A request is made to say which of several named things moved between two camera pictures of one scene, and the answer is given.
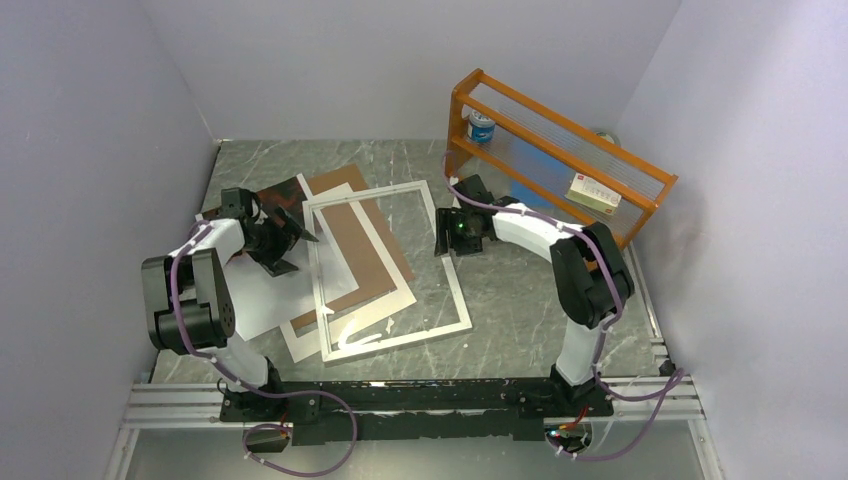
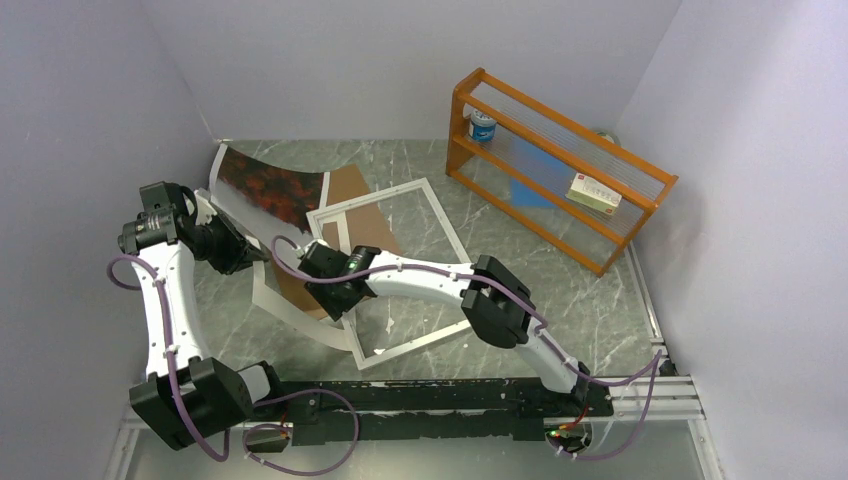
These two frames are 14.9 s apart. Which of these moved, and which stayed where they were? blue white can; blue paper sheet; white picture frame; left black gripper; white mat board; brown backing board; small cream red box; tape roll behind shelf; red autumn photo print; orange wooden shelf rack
Moved: white picture frame; left black gripper; white mat board; red autumn photo print
Stayed: orange wooden shelf rack; tape roll behind shelf; blue paper sheet; brown backing board; blue white can; small cream red box
